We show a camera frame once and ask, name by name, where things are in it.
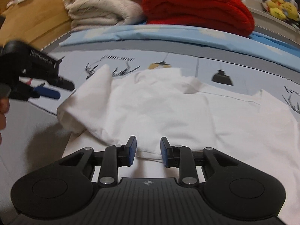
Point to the red folded blanket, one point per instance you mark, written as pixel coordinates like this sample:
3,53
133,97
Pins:
230,16

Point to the beige folded blanket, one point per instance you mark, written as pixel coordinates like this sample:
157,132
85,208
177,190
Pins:
90,14

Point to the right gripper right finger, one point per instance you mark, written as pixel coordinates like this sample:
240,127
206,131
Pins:
180,157

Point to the white t-shirt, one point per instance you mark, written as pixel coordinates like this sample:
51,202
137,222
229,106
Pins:
258,129

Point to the grey patterned bed sheet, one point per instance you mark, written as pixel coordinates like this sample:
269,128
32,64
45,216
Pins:
33,138

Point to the person's left hand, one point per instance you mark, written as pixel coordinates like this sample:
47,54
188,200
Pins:
4,108

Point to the yellow plush toys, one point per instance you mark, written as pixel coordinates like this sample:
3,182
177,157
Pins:
282,9

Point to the wooden bed frame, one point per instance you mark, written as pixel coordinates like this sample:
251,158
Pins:
38,22

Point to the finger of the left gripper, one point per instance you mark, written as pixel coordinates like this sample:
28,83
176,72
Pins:
47,92
61,83

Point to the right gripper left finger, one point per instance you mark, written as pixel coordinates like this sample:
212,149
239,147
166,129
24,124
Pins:
114,157

